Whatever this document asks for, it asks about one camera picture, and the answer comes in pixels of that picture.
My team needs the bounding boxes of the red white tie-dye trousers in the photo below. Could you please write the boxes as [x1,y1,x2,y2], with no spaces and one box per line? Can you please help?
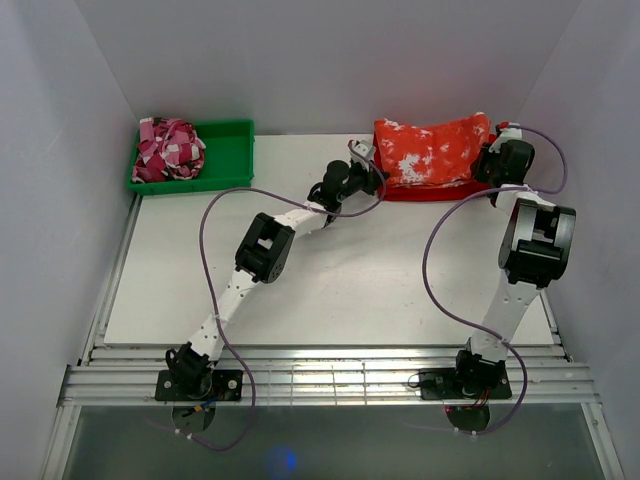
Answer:
[374,112,491,188]

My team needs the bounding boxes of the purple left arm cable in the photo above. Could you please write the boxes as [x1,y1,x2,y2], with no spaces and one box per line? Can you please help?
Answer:
[198,172,386,451]

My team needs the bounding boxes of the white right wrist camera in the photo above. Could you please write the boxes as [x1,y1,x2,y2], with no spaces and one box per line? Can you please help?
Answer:
[491,122,523,152]

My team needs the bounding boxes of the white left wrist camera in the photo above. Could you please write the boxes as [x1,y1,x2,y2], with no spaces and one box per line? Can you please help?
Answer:
[348,140,376,164]

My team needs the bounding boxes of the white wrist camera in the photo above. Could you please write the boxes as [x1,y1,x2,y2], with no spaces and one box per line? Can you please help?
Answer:
[348,140,376,164]
[491,122,523,152]

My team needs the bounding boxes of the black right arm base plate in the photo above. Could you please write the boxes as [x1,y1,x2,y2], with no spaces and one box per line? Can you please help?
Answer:
[418,367,512,401]

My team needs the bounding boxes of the pink camouflage garment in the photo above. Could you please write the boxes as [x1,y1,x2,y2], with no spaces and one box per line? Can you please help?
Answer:
[131,117,206,184]

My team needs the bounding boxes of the folded red trousers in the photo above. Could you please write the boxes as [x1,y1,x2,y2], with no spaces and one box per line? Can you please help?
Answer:
[374,141,488,202]

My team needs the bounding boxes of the green plastic bin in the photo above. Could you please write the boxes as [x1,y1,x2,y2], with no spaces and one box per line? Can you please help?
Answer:
[126,119,254,196]

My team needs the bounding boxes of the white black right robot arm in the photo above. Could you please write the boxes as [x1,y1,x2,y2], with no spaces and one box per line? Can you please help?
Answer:
[451,139,577,398]

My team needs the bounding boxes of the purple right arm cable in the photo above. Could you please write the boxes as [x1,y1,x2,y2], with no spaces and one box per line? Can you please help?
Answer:
[404,124,570,436]

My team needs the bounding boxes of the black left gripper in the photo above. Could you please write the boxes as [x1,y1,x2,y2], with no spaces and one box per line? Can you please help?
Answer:
[336,160,387,202]

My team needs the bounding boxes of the aluminium table frame rail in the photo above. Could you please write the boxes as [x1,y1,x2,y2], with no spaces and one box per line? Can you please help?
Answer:
[43,192,630,479]

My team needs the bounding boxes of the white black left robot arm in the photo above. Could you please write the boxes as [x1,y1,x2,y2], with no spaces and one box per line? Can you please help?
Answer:
[166,155,390,400]

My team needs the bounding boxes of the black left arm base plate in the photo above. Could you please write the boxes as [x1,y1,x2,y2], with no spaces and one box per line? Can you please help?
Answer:
[154,370,243,403]

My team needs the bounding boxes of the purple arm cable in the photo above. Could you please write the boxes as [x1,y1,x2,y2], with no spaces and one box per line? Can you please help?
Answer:
[198,172,386,451]
[404,124,570,436]

